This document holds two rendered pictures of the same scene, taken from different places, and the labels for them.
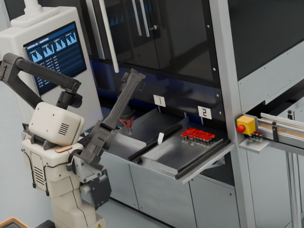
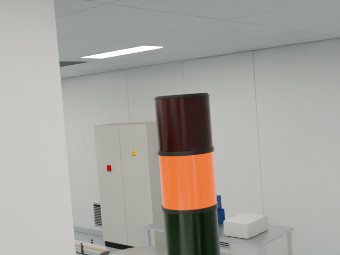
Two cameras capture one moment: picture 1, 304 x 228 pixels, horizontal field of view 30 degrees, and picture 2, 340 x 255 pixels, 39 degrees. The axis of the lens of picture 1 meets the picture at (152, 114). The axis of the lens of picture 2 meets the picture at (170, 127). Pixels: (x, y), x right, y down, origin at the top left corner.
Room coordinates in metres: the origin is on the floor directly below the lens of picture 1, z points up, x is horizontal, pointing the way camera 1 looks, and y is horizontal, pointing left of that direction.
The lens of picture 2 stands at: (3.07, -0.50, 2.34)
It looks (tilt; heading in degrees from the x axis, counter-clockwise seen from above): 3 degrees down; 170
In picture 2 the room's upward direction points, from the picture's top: 4 degrees counter-clockwise
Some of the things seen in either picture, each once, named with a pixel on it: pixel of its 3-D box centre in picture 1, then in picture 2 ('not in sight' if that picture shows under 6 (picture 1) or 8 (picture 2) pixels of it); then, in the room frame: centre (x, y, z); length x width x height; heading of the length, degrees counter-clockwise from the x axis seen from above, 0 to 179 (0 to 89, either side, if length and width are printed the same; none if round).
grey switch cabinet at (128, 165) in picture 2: not in sight; (131, 186); (-4.69, 0.13, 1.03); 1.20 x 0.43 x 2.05; 39
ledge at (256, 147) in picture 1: (257, 143); not in sight; (2.50, -0.49, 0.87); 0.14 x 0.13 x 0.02; 129
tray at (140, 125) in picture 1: (152, 126); not in sight; (2.87, 0.01, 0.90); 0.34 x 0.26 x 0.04; 129
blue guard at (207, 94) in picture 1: (102, 76); not in sight; (3.31, 0.26, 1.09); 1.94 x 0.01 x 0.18; 39
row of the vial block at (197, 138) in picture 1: (196, 139); not in sight; (2.60, -0.20, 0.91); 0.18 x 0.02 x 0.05; 39
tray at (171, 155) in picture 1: (182, 150); not in sight; (2.53, -0.12, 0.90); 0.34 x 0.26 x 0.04; 129
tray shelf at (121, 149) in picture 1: (165, 143); not in sight; (2.69, -0.04, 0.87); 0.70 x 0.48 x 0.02; 39
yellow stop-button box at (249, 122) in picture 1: (247, 124); not in sight; (2.49, -0.45, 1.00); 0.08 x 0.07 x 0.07; 129
